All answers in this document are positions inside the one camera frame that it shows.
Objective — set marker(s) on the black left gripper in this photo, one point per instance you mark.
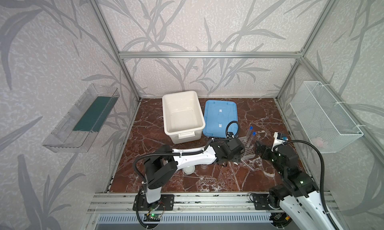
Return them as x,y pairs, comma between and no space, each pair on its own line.
239,150

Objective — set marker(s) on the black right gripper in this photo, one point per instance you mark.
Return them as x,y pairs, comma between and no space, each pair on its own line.
263,150

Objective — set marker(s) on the pink object in basket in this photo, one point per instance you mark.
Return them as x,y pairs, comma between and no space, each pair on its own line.
318,142

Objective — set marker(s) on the light blue bin lid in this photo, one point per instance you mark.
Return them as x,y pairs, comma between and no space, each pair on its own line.
217,116

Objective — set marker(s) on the white plastic storage bin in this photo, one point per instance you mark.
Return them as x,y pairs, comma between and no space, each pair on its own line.
183,117

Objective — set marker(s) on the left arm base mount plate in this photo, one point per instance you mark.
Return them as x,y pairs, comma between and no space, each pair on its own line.
165,203

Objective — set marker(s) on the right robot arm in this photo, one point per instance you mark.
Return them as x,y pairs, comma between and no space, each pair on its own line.
298,196

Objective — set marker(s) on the aluminium front rail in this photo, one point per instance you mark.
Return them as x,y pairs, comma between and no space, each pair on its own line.
184,202

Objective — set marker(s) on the white wire mesh basket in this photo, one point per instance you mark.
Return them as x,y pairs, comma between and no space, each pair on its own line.
321,115

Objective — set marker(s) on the green circuit board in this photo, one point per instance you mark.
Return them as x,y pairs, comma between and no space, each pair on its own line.
148,218

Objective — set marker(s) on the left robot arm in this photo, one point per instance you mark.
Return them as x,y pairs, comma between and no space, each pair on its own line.
157,168

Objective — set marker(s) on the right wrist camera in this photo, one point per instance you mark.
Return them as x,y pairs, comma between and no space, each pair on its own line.
279,138

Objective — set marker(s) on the glass stirring rod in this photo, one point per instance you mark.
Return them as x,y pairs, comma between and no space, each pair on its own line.
198,177

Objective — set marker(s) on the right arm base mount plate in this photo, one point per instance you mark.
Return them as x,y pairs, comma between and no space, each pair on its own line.
260,201

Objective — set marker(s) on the small white ceramic dish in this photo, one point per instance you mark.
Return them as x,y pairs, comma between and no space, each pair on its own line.
189,170

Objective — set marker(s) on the clear acrylic test tube rack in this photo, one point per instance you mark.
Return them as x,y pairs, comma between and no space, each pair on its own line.
250,152

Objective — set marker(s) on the clear wall shelf green liner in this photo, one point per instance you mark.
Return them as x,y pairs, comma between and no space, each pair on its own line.
79,128

